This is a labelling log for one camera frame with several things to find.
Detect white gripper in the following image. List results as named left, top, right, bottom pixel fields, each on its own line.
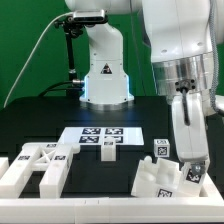
left=171, top=93, right=209, bottom=175

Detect white chair seat plate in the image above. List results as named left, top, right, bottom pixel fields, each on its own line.
left=131, top=156, right=181, bottom=198

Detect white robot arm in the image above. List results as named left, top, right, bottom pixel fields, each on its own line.
left=65, top=0, right=224, bottom=174

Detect white U-shaped obstacle frame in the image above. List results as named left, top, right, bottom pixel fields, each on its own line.
left=0, top=156, right=224, bottom=224

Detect white marker base plate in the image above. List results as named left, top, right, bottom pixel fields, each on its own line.
left=58, top=127, right=144, bottom=145

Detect white chair back frame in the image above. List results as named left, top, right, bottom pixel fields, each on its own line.
left=0, top=143, right=80, bottom=199

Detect black camera stand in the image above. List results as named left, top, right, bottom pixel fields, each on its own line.
left=54, top=16, right=108, bottom=99

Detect black base cables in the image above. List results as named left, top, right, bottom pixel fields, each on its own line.
left=38, top=79, right=86, bottom=98

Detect grey camera on stand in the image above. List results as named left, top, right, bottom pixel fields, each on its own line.
left=73, top=9, right=105, bottom=22

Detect white camera cable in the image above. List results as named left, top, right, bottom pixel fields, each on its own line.
left=3, top=11, right=75, bottom=109

